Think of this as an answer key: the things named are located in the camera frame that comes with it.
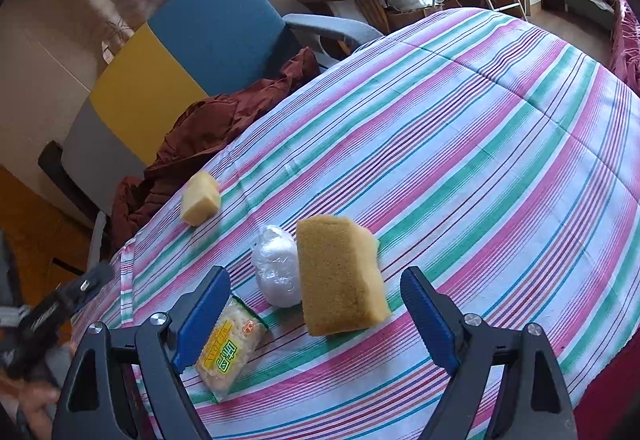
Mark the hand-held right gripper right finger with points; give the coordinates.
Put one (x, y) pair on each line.
(430, 320)

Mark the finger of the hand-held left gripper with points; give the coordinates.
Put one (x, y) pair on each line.
(95, 279)

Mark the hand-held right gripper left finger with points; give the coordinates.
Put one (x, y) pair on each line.
(200, 320)

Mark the yellow green snack packet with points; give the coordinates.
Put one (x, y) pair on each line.
(230, 350)

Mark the large brown sponge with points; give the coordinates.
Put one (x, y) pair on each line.
(340, 275)

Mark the person's left hand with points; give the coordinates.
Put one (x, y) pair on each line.
(30, 400)

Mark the wooden wardrobe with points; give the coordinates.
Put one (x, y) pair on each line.
(30, 230)

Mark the white plastic wrapped ball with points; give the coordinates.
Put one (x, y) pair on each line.
(277, 265)

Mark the black rolled mat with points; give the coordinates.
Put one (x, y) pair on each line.
(57, 165)

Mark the small yellow sponge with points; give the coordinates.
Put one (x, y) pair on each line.
(200, 197)

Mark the maroon cloth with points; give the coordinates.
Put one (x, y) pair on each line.
(200, 135)

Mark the red bed sheet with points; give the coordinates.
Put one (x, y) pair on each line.
(615, 395)

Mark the grey yellow blue chair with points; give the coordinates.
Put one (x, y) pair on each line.
(210, 20)

